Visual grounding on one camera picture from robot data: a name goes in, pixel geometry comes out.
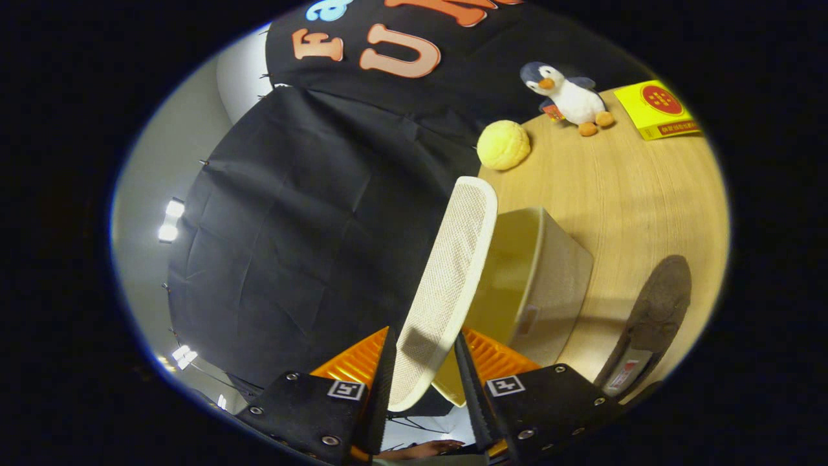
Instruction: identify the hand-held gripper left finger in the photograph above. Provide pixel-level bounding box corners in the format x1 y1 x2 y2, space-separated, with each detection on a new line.
234 326 398 465

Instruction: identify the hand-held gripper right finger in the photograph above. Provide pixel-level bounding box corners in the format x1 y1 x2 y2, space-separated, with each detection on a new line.
454 327 622 463

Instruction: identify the cream fabric storage box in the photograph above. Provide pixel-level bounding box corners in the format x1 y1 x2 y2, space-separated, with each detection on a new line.
432 207 594 407

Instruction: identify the brown fuzzy shoe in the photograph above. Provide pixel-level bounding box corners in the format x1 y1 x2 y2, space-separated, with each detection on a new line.
594 255 693 399

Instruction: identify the yellow bun toy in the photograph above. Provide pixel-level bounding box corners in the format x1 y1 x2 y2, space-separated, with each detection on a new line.
477 120 532 172

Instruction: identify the penguin plush toy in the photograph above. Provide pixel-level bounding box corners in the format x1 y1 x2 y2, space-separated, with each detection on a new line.
520 61 615 137

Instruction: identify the yellow book with red circle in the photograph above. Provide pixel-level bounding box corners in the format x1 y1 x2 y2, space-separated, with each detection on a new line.
613 80 703 141

